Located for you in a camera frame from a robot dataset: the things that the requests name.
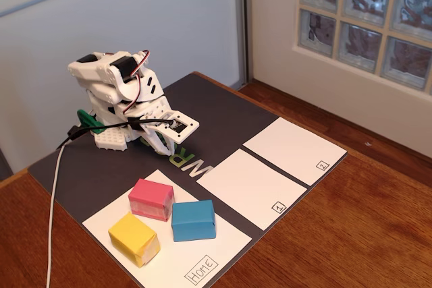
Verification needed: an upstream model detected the red white black servo wire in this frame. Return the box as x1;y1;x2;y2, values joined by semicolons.
119;50;151;115

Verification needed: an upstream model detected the yellow box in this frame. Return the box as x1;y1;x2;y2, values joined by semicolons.
107;212;161;268

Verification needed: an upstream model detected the wrist camera in white mount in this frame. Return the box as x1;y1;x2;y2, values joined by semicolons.
148;111;199;144

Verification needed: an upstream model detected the pink box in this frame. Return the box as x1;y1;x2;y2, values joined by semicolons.
128;178;176;223

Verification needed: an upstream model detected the grey metal door frame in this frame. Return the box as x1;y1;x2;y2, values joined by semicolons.
232;0;254;88

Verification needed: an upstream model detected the white paper sheet marked 1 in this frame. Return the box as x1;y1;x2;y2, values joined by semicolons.
196;148;308;231

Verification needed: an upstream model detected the thin black camera cable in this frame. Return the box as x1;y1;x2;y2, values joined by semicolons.
55;116;178;150

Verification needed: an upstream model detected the white cable with black plug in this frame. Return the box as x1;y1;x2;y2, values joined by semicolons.
45;125;82;288

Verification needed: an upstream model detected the green clamp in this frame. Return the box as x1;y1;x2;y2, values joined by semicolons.
76;109;107;134

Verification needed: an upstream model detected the dark grey mat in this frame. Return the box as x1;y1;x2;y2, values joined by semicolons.
27;71;348;288

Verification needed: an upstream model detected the white paper sheet marked home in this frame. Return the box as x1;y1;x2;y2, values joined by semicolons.
82;169;253;288

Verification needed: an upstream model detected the white paper sheet marked 2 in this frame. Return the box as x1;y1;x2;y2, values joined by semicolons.
242;117;348;187

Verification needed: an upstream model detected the blue box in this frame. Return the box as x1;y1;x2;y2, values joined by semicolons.
171;199;217;243

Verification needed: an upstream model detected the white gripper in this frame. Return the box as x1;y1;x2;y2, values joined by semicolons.
130;95;176;158

